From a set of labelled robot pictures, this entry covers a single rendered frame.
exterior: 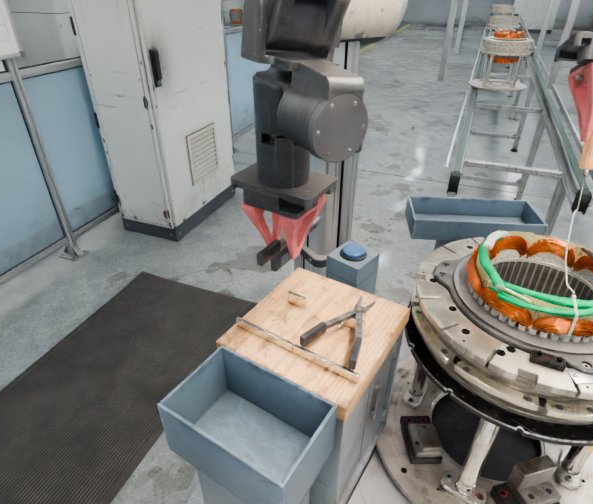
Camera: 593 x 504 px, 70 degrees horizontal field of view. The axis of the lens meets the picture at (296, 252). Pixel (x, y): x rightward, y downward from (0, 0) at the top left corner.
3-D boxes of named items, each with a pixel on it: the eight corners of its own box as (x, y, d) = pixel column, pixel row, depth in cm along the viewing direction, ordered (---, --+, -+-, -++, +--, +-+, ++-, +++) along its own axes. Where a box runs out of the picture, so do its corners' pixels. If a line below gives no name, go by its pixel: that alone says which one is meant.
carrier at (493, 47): (485, 77, 331) (495, 34, 314) (536, 86, 306) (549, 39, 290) (457, 84, 310) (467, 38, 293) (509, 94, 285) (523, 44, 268)
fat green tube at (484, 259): (501, 299, 50) (506, 286, 49) (467, 290, 52) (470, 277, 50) (511, 241, 61) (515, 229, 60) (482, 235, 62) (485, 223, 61)
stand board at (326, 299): (345, 422, 48) (346, 409, 46) (217, 354, 56) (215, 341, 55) (408, 320, 62) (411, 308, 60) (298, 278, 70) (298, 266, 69)
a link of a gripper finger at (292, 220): (296, 277, 48) (296, 203, 43) (245, 258, 51) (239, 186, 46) (325, 248, 53) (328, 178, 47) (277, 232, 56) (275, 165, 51)
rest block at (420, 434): (431, 427, 73) (434, 419, 71) (441, 457, 68) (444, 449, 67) (407, 427, 72) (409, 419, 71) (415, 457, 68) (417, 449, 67)
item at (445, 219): (493, 304, 105) (527, 200, 89) (507, 335, 96) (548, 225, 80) (391, 298, 107) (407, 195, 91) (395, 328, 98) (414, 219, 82)
